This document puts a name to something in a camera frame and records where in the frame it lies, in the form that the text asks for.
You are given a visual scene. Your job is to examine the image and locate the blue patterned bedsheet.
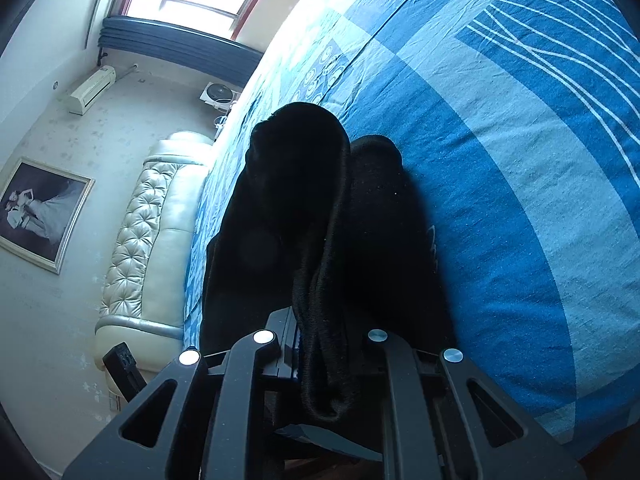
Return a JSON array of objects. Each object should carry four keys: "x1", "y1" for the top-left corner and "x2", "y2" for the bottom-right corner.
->
[{"x1": 182, "y1": 0, "x2": 640, "y2": 446}]

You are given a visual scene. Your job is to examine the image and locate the white box fan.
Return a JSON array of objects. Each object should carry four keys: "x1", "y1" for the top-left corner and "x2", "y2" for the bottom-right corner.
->
[{"x1": 200, "y1": 81, "x2": 240, "y2": 108}]

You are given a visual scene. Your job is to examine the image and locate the blue curtain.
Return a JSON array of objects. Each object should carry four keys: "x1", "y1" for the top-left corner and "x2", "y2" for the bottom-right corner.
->
[{"x1": 99, "y1": 16, "x2": 264, "y2": 92}]

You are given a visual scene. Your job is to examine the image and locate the white wall air conditioner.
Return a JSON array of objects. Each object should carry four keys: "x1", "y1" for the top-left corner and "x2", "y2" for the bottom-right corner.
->
[{"x1": 68, "y1": 65, "x2": 117, "y2": 116}]

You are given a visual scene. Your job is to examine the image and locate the cream tufted leather headboard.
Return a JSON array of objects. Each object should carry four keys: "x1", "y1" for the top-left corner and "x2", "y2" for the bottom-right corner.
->
[{"x1": 95, "y1": 131, "x2": 216, "y2": 373}]

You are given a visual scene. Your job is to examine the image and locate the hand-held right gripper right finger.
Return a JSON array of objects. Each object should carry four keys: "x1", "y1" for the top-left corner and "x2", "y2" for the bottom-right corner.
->
[{"x1": 367, "y1": 329, "x2": 586, "y2": 480}]

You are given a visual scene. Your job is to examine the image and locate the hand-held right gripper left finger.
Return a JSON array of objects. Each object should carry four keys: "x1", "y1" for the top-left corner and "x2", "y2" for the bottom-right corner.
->
[{"x1": 62, "y1": 306, "x2": 301, "y2": 480}]

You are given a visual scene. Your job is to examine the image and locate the black pants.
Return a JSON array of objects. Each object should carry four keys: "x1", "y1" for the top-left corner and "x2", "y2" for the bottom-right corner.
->
[{"x1": 200, "y1": 102, "x2": 456, "y2": 421}]

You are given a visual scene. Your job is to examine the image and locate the framed wall photograph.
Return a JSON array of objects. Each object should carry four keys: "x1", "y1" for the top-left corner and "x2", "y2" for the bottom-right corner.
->
[{"x1": 0, "y1": 156, "x2": 96, "y2": 275}]

